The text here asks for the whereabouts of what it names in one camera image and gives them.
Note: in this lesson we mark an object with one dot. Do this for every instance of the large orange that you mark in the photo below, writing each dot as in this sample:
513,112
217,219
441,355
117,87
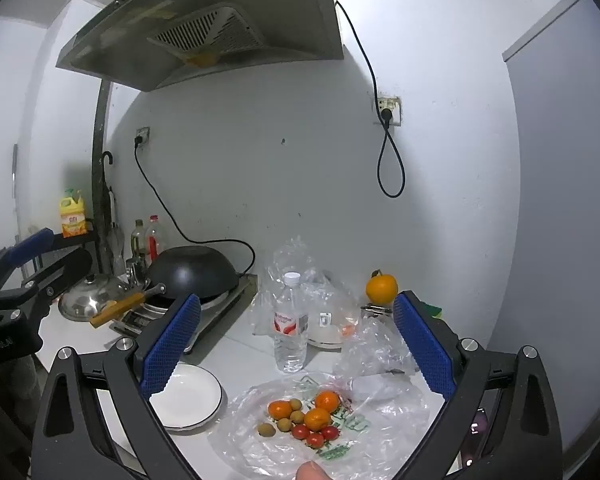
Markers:
381,289

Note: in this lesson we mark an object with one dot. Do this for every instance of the cherry tomato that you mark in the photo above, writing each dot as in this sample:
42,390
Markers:
330,432
300,431
315,440

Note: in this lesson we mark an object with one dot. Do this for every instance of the grey vertical metal pipe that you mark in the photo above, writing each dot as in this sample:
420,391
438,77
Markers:
100,135

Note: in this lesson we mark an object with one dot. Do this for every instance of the steel pot lid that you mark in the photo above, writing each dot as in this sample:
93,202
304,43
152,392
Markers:
87,295

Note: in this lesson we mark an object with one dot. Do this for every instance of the green printed plastic bag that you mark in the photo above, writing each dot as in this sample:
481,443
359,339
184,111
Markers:
375,440

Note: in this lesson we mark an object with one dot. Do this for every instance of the tangerine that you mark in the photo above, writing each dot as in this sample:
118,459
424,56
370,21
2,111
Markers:
317,419
280,409
327,401

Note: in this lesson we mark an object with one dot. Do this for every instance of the crumpled clear plastic bag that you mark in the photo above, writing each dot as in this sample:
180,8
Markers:
375,345

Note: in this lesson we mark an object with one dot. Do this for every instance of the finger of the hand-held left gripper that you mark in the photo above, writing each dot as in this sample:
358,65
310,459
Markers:
30,249
65,267

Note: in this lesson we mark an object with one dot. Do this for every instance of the black shelf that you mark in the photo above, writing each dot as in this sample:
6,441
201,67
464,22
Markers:
75,240

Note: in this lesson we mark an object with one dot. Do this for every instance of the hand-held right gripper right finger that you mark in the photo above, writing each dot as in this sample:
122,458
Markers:
422,345

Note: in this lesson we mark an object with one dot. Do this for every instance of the stainless steel induction cooker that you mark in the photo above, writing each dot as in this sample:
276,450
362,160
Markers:
220,310

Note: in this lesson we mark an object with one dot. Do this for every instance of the white double wall socket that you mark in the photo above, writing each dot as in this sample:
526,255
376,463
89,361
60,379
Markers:
396,105

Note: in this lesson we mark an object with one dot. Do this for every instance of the small white wall socket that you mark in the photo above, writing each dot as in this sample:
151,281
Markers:
145,131

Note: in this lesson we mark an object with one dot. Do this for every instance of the person's right hand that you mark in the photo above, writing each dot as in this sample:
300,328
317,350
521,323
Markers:
312,472

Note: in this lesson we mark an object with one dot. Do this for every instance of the white dish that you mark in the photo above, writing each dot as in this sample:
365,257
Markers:
325,337

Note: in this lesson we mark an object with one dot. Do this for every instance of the small metal object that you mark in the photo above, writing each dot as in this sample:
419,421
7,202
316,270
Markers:
377,311

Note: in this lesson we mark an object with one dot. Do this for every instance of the red label bottle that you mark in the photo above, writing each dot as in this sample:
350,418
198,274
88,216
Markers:
153,245

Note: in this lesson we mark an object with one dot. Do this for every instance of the clear plastic water bottle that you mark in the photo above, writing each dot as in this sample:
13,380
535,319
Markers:
290,340

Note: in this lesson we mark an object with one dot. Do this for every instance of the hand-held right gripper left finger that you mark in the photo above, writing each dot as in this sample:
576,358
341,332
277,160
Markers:
172,345

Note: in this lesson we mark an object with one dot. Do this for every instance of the green cooking oil bottle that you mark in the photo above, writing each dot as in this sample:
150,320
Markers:
139,245

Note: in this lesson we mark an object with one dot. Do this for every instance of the white plate with black rim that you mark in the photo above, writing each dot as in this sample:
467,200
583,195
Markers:
190,400

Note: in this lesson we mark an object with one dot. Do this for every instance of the yellow detergent bottle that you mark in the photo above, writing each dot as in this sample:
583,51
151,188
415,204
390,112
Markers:
73,220

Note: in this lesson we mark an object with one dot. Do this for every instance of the longan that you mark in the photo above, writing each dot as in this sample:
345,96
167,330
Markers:
284,425
265,429
294,404
297,416

